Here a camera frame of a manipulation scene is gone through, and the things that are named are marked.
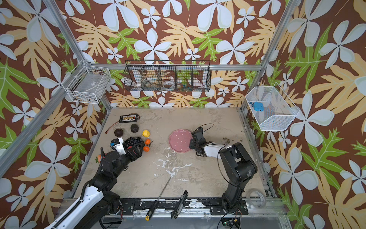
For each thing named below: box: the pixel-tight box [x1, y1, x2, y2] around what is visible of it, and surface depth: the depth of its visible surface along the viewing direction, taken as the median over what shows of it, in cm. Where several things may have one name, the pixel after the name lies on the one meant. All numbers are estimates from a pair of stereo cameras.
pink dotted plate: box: [168, 128, 194, 152], surface depth 101 cm
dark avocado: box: [130, 123, 139, 134], surface depth 104 cm
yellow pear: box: [142, 129, 151, 138], surface depth 103 cm
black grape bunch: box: [122, 136, 145, 151], surface depth 98 cm
